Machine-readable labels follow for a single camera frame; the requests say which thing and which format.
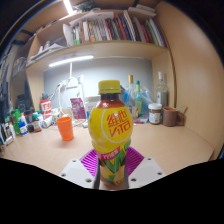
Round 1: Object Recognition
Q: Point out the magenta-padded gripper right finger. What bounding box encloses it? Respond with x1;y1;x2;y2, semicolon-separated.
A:
124;146;167;190

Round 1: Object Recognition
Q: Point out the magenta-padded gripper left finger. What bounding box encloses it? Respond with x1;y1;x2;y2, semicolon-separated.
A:
59;148;101;190

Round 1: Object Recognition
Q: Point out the yellow drink bottle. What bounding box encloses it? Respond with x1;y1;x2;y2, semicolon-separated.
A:
87;79;134;191

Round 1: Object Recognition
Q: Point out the orange plastic cup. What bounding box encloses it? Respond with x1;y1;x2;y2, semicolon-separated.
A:
55;115;75;142

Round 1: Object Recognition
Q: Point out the brown jar with white lid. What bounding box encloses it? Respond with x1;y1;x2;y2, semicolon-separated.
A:
147;102;163;126

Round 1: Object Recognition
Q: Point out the magenta pouch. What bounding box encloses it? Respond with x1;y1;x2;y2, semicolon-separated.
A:
69;97;87;120

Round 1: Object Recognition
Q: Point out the blue and white box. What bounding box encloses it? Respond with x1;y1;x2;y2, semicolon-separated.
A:
84;95;102;122

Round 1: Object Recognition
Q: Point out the brown mug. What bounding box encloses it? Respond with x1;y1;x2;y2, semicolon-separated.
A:
162;106;188;128

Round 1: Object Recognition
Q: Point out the clear bottle with green cap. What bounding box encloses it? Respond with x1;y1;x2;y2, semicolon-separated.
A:
134;80;144;118

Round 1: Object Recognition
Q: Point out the blue plastic bag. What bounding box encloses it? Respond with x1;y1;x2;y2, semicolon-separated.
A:
141;84;158;117

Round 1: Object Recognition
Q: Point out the dark bottle with red label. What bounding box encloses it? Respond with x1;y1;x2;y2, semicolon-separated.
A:
31;114;43;133

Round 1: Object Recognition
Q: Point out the clear bottle with yellow cap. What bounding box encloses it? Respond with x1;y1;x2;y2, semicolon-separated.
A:
124;74;137;108

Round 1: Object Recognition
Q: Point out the red and white can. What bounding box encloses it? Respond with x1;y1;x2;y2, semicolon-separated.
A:
39;98;53;120

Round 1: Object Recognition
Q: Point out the tall clear glass bottle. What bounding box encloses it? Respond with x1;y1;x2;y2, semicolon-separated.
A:
155;71;169;108

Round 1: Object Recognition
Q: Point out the white bottle with blue cap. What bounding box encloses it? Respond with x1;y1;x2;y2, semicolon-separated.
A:
18;114;30;136

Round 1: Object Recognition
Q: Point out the white power strip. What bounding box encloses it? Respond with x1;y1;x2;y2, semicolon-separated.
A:
64;77;84;89

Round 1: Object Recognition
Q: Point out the small green bottle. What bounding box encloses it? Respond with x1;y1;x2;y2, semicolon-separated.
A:
9;109;22;135

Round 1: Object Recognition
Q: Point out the black bag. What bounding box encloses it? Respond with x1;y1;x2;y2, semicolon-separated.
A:
14;79;34;114

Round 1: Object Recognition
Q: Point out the white light bar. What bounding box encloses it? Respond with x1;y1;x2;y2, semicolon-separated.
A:
48;54;95;69

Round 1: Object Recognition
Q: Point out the ceiling light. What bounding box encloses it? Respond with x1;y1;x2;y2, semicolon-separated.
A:
62;0;76;16

